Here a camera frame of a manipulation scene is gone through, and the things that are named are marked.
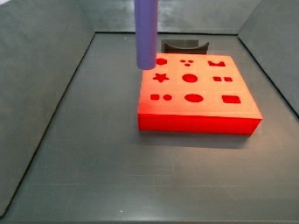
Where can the red shape-sorter block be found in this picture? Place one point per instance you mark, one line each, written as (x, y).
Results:
(195, 93)

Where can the purple round cylinder peg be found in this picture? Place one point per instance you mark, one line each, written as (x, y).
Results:
(145, 32)

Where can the dark curved block piece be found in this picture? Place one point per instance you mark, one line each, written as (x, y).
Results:
(187, 46)

